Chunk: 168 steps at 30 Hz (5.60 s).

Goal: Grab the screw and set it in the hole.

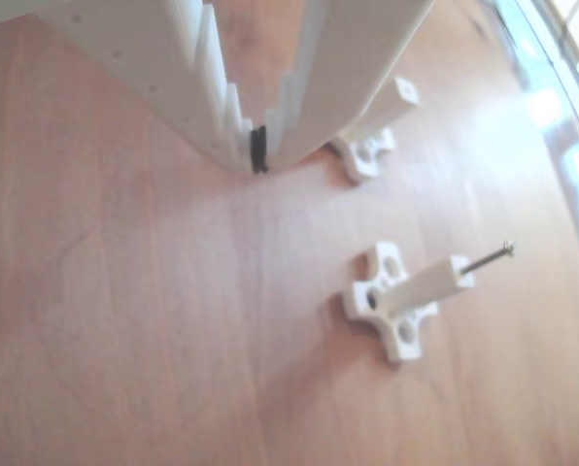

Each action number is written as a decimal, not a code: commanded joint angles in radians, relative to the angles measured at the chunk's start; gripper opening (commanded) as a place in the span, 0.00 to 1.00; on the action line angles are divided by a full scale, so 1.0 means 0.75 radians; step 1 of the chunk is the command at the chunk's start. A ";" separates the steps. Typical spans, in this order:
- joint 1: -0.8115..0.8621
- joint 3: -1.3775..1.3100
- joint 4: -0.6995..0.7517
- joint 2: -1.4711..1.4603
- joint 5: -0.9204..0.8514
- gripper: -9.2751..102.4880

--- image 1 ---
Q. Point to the small metal screw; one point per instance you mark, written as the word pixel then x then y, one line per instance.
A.
pixel 488 259

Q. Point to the white post stand cross base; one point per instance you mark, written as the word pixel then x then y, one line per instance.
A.
pixel 416 286
pixel 367 155

